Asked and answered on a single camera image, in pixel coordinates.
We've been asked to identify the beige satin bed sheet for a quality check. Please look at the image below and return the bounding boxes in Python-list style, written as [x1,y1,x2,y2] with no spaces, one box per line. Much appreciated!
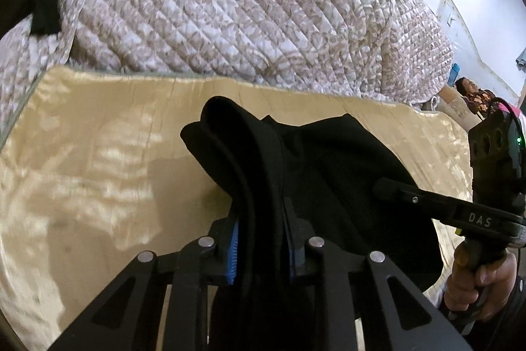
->
[0,65,474,351]

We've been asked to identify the floral bed sheet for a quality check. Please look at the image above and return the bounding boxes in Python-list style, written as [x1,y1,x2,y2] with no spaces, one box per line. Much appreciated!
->
[0,0,77,138]

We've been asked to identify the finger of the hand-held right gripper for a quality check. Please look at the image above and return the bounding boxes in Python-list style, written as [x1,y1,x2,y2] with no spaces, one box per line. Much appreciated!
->
[372,177,453,221]

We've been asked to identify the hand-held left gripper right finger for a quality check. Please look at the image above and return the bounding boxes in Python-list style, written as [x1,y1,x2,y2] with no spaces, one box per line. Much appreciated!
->
[283,198,473,351]

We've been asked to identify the quilted floral blanket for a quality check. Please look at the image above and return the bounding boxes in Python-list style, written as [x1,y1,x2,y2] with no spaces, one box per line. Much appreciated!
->
[55,0,455,106]

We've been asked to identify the cardboard box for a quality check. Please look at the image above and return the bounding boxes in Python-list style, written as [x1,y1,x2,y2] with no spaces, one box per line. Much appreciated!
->
[431,85,481,132]

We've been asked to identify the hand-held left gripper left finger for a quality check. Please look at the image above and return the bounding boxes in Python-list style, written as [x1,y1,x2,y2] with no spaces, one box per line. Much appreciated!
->
[48,213,241,351]

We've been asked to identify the black pants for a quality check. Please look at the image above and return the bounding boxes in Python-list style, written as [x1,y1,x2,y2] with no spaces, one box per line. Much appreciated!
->
[180,96,456,351]

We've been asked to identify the person's right hand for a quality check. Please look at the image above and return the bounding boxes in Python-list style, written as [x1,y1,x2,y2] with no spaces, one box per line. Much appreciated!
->
[443,244,519,324]

